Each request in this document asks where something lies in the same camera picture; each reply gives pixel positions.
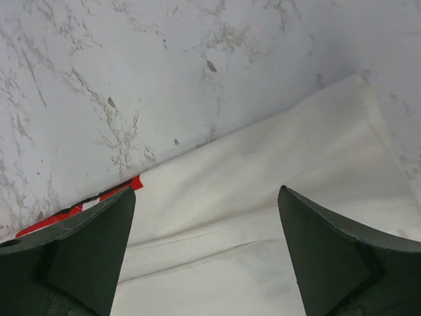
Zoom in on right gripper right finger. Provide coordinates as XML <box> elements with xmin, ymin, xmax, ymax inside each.
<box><xmin>278</xmin><ymin>186</ymin><xmax>420</xmax><ymax>315</ymax></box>

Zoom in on white coca-cola t shirt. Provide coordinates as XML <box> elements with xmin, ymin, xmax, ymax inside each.
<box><xmin>21</xmin><ymin>76</ymin><xmax>420</xmax><ymax>315</ymax></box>

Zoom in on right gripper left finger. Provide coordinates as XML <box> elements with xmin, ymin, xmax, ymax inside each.
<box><xmin>1</xmin><ymin>188</ymin><xmax>136</xmax><ymax>315</ymax></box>

